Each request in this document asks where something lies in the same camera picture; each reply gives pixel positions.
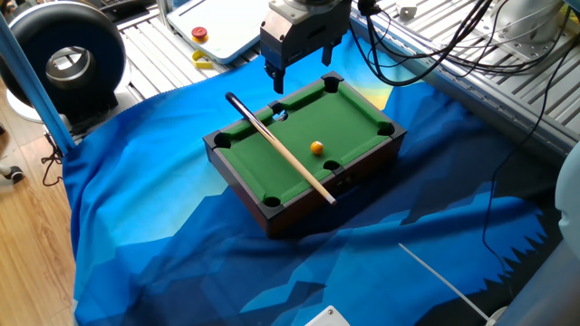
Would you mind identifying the grey Schunk gripper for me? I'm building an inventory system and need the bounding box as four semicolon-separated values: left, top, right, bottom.
259;2;353;95

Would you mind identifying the wooden pool cue black handle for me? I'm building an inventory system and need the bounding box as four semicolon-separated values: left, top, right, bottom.
225;91;338;206

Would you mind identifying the mini pool table green felt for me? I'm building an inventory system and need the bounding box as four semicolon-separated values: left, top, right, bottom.
202;71;408;240

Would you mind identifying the white gripper adapter plate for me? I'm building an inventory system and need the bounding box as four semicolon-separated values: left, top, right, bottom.
268;0;346;26

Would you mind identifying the yellow plastic hook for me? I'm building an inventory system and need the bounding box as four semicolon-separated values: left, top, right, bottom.
190;49;214;70

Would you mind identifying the black equipment box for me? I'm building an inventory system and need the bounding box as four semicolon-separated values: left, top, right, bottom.
97;0;158;24

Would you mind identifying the blue mountain print cloth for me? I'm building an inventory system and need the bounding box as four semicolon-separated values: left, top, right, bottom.
62;31;561;326

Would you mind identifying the black round fan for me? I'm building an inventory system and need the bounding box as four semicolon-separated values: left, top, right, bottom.
0;0;133;126

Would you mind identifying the white zip tie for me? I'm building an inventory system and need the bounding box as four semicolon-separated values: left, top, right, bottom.
398;243;493;322

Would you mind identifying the black caster wheel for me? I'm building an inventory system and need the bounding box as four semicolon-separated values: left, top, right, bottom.
0;165;24;185

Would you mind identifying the black cable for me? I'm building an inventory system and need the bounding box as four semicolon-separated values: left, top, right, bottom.
348;0;495;88
39;129;64;187
362;0;580;78
480;38;580;291

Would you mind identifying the white plastic bracket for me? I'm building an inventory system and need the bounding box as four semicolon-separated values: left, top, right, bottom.
396;0;418;19

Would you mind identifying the silver aluminium post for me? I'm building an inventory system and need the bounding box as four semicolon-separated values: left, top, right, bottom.
156;0;176;33

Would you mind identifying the grey aluminium rail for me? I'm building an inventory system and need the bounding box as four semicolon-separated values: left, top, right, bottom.
348;8;580;159

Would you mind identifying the silver cylinder pedestal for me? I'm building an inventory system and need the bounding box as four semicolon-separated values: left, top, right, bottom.
461;0;580;64

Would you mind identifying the light grey switch box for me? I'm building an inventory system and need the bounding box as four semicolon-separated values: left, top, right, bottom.
304;305;353;326

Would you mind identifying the blue aluminium post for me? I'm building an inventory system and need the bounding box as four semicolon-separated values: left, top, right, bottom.
0;13;76;158

